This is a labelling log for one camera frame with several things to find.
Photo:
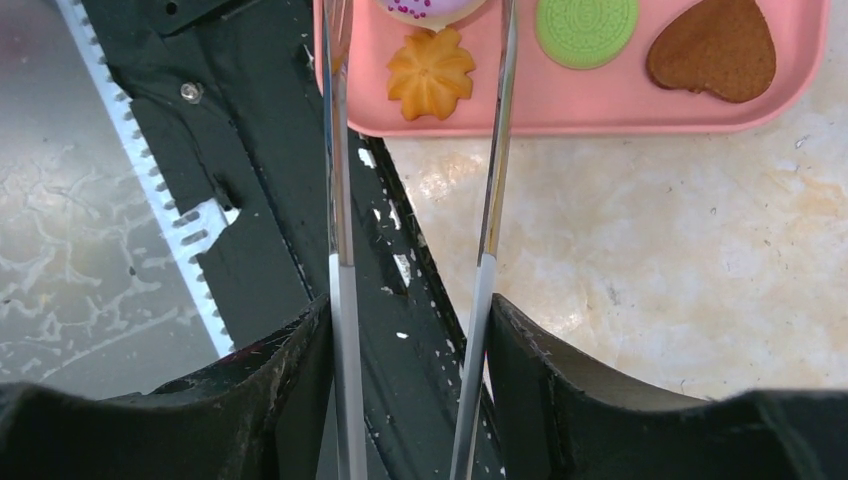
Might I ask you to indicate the brown heart cookie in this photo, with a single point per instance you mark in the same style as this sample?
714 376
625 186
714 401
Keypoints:
722 47

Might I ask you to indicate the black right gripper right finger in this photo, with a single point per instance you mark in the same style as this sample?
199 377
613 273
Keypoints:
561 414

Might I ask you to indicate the pink plastic tray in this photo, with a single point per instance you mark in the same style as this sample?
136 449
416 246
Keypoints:
617 98

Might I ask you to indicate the purple sprinkled donut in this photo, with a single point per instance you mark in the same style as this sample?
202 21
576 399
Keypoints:
430 14

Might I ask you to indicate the metal tongs white handle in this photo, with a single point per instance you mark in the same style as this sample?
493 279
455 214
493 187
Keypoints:
336 36

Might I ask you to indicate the orange swirl cookie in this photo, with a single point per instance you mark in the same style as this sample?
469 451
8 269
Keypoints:
430 74

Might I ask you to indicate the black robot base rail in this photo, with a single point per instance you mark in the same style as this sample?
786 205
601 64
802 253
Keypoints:
220 100

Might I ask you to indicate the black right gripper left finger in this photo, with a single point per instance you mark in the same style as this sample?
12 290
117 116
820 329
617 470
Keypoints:
258 413

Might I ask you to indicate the green round macaron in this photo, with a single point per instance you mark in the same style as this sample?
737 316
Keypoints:
585 34

